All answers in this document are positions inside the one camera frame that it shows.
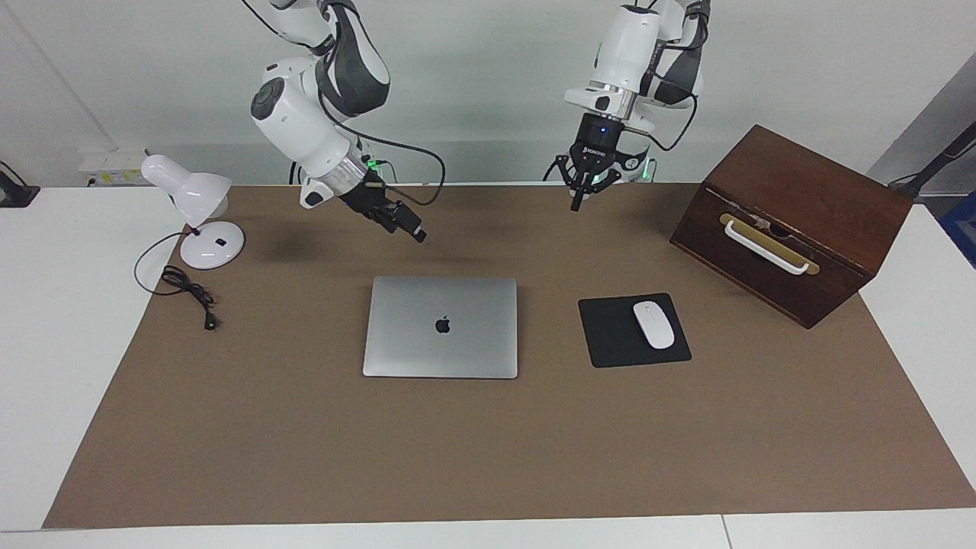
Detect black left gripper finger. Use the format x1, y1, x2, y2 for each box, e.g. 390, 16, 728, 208
560, 155, 586, 213
583, 164, 622, 197

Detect brown table mat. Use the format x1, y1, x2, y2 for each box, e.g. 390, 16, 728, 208
42, 183, 976, 529

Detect gold handle backplate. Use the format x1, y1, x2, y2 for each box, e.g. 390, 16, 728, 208
719, 213, 820, 276

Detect silver laptop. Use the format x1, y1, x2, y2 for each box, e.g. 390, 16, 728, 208
362, 276, 519, 380

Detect white box handle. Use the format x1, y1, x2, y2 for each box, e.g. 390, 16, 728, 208
722, 220, 811, 275

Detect black table clamp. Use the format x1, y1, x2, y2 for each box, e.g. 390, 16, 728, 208
0, 162, 40, 208

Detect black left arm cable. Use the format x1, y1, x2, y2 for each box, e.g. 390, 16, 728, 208
647, 0, 700, 152

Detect blue crate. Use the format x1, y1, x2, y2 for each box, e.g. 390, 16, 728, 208
938, 191, 976, 269

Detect white desk lamp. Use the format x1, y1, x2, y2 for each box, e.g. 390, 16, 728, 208
141, 155, 246, 270

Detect white computer mouse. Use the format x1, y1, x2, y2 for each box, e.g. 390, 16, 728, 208
633, 301, 676, 350

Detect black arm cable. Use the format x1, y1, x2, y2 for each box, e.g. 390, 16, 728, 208
647, 0, 700, 152
240, 0, 447, 207

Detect white power strip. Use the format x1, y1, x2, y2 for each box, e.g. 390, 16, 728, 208
79, 149, 149, 188

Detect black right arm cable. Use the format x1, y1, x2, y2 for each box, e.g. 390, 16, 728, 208
240, 0, 447, 207

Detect black lamp power cable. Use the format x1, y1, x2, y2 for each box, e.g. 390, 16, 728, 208
134, 231, 218, 332

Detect black stand leg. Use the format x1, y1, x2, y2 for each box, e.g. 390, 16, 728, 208
888, 120, 976, 201

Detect black mouse pad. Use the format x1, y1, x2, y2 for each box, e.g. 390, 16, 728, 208
578, 293, 692, 369

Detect dark wooden box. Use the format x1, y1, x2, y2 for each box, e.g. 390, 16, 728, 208
669, 124, 914, 329

